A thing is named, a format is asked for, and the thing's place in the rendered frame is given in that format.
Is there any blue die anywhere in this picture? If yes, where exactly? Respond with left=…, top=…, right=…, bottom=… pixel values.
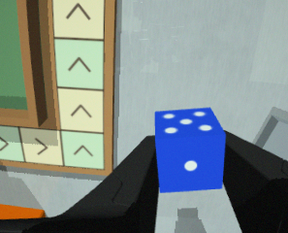
left=154, top=108, right=225, bottom=193

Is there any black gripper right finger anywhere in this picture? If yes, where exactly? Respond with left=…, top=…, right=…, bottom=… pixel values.
left=222, top=131, right=288, bottom=233

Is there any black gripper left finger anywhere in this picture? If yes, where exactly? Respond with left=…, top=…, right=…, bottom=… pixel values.
left=0, top=135, right=159, bottom=233

